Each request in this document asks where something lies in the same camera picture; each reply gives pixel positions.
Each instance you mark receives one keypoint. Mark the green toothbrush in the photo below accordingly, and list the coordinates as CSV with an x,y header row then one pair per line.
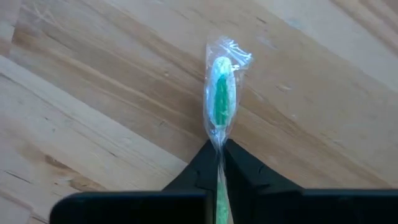
x,y
221,93

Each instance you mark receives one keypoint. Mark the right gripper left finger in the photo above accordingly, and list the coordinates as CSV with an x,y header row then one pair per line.
x,y
202,174

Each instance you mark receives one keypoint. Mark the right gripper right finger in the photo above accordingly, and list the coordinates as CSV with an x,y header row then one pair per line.
x,y
245,177

